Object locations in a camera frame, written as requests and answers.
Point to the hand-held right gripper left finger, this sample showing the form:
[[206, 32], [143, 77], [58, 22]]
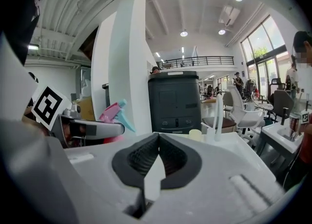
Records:
[[131, 159]]

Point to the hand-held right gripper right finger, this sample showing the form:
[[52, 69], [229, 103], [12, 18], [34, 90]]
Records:
[[180, 162]]

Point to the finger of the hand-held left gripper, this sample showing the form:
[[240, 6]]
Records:
[[109, 128]]

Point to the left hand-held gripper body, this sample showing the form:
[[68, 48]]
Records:
[[47, 107]]

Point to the pink spray bottle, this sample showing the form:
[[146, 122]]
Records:
[[114, 112]]

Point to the cardboard box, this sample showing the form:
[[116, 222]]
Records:
[[86, 109]]

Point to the beige cup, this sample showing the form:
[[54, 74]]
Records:
[[195, 134]]

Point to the white sink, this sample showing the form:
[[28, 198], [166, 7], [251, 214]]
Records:
[[229, 137], [280, 133]]

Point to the brown seat stool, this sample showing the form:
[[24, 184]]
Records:
[[219, 122]]

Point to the white curved faucet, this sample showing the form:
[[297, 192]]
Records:
[[218, 118]]

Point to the dark grey cabinet machine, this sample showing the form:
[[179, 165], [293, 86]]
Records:
[[174, 101]]

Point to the white office chair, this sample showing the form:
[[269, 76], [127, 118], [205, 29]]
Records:
[[243, 116]]

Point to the person's black shirt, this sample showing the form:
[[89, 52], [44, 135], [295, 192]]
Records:
[[17, 11]]

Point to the black balcony railing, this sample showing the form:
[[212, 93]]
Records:
[[195, 60]]

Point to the black office chair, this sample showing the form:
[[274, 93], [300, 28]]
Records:
[[281, 101]]

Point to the ceiling air conditioner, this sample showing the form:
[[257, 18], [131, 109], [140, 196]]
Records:
[[229, 14]]

